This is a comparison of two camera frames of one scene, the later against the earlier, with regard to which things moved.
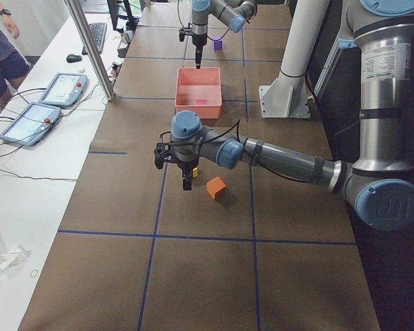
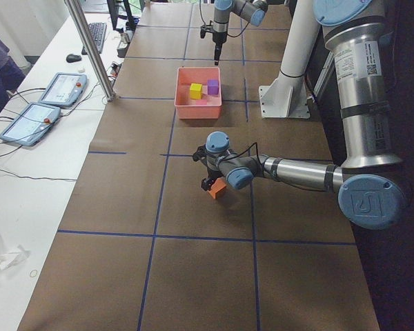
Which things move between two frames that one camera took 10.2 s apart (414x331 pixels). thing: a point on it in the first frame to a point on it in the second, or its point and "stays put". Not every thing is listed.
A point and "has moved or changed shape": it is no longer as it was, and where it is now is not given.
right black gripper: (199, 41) to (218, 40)
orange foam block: (215, 185) stays put
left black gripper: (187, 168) to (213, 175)
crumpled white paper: (3, 259) stays put
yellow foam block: (195, 173) to (196, 91)
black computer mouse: (72, 58) stays put
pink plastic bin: (199, 89) stays put
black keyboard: (98, 32) stays put
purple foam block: (218, 45) has moved or changed shape
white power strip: (122, 49) stays put
